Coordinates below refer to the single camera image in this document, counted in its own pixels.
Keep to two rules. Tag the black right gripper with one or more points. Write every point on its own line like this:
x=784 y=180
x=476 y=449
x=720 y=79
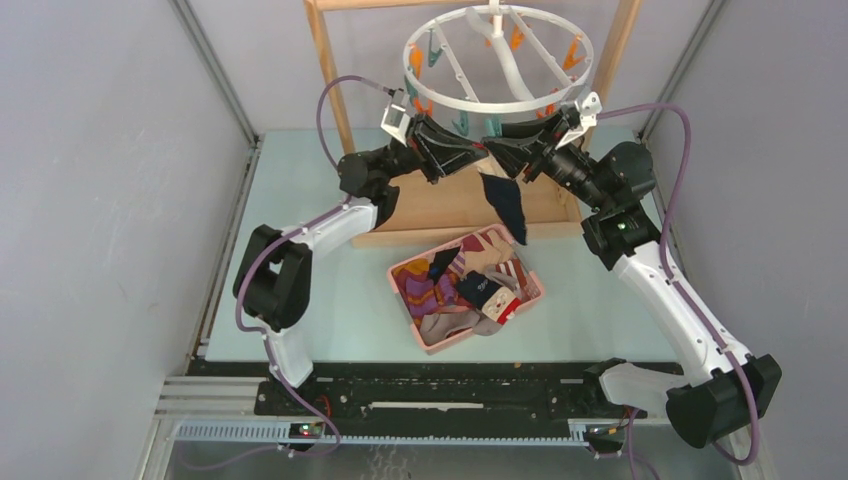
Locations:
x=515 y=155

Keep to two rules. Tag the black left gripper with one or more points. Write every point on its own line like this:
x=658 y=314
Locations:
x=456 y=153

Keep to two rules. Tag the navy santa sock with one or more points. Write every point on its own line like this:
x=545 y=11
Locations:
x=495 y=300
x=504 y=196

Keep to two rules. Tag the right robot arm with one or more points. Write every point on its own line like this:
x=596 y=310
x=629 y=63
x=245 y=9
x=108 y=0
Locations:
x=722 y=387

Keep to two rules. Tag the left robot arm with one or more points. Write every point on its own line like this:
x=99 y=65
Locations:
x=273 y=282

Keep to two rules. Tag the wooden hanger stand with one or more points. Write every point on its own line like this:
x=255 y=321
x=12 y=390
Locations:
x=456 y=206

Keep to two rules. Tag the white round clip hanger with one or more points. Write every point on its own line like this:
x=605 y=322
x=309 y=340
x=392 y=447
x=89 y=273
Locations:
x=497 y=58

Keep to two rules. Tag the teal clothespin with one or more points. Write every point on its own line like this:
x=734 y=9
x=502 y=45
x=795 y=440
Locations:
x=412 y=92
x=462 y=124

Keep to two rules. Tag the orange clothespin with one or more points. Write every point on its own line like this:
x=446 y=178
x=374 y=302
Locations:
x=423 y=106

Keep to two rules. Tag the teal left clothespin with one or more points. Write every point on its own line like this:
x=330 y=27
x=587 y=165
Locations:
x=412 y=92

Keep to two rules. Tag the beige red striped sock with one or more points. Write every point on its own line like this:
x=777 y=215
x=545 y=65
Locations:
x=489 y=250

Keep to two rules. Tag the purple striped sock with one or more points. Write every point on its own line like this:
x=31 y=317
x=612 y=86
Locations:
x=422 y=295

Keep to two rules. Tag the grey sock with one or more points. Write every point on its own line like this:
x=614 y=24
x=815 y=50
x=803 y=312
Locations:
x=437 y=327

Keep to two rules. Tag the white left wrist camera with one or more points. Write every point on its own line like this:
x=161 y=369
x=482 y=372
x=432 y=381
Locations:
x=395 y=120

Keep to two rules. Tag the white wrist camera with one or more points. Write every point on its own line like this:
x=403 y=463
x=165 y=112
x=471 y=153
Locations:
x=580 y=115
x=395 y=120

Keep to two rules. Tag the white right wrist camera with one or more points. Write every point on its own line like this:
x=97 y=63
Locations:
x=580 y=115

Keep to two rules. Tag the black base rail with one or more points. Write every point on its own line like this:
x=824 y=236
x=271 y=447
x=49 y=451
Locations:
x=463 y=401

